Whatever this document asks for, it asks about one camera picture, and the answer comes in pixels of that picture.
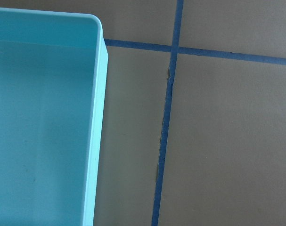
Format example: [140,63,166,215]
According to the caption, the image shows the light blue plastic bin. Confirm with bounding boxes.
[0,8,108,226]

